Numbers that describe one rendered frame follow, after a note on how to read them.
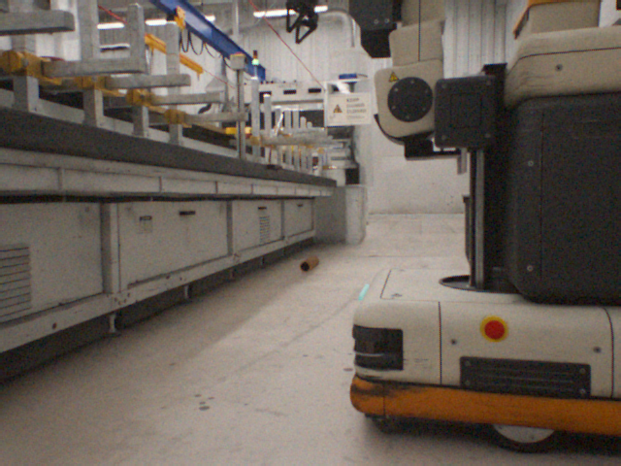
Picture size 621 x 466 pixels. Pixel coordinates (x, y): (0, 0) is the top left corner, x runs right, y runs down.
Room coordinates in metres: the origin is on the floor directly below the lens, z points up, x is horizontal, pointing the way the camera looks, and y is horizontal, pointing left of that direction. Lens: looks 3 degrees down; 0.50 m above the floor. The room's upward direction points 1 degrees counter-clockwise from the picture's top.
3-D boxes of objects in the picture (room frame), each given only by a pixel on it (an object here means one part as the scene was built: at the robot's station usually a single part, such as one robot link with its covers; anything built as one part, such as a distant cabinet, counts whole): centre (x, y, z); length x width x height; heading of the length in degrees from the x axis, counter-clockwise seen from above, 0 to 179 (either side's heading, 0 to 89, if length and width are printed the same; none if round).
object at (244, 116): (2.01, 0.43, 0.81); 0.43 x 0.03 x 0.04; 78
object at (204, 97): (1.77, 0.48, 0.83); 0.43 x 0.03 x 0.04; 78
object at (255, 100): (2.96, 0.28, 0.93); 0.04 x 0.04 x 0.48; 78
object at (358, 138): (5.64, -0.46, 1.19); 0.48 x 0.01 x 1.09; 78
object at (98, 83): (1.52, 0.58, 0.83); 0.14 x 0.06 x 0.05; 168
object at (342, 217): (6.14, 0.16, 0.95); 1.65 x 0.70 x 1.90; 78
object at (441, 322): (1.31, -0.47, 0.16); 0.67 x 0.64 x 0.25; 78
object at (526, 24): (1.28, -0.59, 0.87); 0.23 x 0.15 x 0.11; 168
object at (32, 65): (1.27, 0.63, 0.81); 0.14 x 0.06 x 0.05; 168
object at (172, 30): (1.98, 0.48, 0.91); 0.04 x 0.04 x 0.48; 78
